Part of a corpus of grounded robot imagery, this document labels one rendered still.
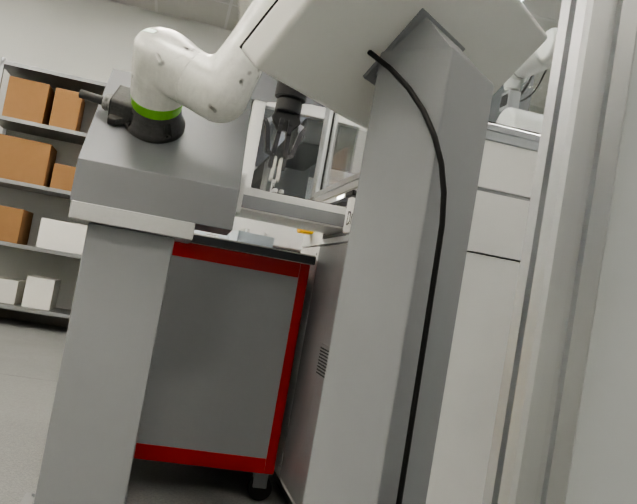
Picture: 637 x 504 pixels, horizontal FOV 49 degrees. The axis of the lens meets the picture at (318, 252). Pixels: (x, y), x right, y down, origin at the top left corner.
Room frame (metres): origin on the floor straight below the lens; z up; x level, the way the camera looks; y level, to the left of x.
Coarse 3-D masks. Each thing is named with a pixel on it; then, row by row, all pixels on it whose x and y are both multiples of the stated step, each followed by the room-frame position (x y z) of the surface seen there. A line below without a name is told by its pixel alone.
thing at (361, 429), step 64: (448, 64) 0.96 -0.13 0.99; (384, 128) 1.01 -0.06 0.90; (448, 128) 0.98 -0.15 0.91; (384, 192) 1.00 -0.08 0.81; (448, 192) 1.01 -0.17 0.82; (384, 256) 0.99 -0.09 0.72; (448, 256) 1.03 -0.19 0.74; (384, 320) 0.98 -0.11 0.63; (448, 320) 1.06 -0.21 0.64; (384, 384) 0.97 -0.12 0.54; (320, 448) 1.02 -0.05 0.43; (384, 448) 0.96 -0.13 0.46
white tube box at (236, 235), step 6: (234, 234) 2.21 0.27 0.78; (240, 234) 2.19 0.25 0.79; (246, 234) 2.20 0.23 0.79; (252, 234) 2.20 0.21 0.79; (234, 240) 2.20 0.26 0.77; (240, 240) 2.19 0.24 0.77; (246, 240) 2.20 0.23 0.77; (252, 240) 2.21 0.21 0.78; (258, 240) 2.22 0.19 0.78; (264, 240) 2.22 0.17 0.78; (270, 240) 2.23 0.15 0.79; (270, 246) 2.24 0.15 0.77
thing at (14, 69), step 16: (0, 64) 5.32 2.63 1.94; (16, 64) 5.34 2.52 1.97; (0, 80) 5.32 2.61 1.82; (32, 80) 5.71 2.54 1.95; (48, 80) 5.61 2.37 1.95; (64, 80) 5.51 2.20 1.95; (80, 80) 5.44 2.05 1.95; (16, 128) 5.65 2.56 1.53; (32, 128) 5.51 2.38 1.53; (48, 128) 5.40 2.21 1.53; (80, 144) 5.90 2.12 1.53; (48, 192) 5.57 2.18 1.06; (64, 192) 5.44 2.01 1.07; (80, 256) 5.49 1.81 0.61; (0, 304) 5.39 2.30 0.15; (16, 304) 5.58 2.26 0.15
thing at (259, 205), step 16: (256, 192) 1.87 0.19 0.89; (272, 192) 1.88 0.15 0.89; (256, 208) 1.87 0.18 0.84; (272, 208) 1.88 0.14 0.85; (288, 208) 1.89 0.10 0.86; (304, 208) 1.90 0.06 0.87; (320, 208) 1.91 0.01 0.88; (336, 208) 1.92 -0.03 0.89; (288, 224) 2.07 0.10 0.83; (304, 224) 1.98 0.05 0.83; (320, 224) 1.91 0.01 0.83; (336, 224) 1.92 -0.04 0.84
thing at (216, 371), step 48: (192, 240) 2.07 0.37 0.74; (192, 288) 2.08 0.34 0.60; (240, 288) 2.11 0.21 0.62; (288, 288) 2.14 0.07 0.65; (192, 336) 2.09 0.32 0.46; (240, 336) 2.12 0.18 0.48; (288, 336) 2.15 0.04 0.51; (192, 384) 2.10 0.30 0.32; (240, 384) 2.12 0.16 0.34; (288, 384) 2.15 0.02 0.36; (144, 432) 2.07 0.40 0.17; (192, 432) 2.10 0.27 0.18; (240, 432) 2.13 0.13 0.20
